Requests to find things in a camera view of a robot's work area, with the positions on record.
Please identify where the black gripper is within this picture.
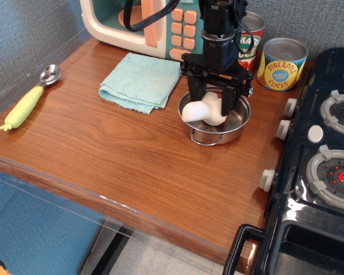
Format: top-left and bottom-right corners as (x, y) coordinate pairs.
(182, 36), (253, 116)

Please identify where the white plush mushroom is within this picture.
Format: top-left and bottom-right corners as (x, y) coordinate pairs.
(182, 92), (228, 126)

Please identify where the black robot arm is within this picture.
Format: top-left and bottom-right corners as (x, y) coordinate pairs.
(182, 1), (254, 116)

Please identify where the light blue folded towel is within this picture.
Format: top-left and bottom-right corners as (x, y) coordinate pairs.
(99, 53), (181, 115)

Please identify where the small steel pan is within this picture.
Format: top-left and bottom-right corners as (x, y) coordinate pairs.
(178, 85), (251, 146)

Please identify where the teal toy microwave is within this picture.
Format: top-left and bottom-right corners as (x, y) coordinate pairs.
(80, 0), (203, 61)

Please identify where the pineapple slices can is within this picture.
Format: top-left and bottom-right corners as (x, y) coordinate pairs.
(257, 37), (308, 91)

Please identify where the tomato sauce can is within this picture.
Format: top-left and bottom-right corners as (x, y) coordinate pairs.
(239, 11), (265, 71)

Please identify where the black toy stove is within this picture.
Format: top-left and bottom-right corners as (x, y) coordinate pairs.
(224, 48), (344, 274)

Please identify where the black cable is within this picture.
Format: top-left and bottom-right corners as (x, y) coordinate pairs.
(123, 0), (181, 33)

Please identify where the spoon with green handle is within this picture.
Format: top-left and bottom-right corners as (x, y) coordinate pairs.
(0, 64), (61, 132)

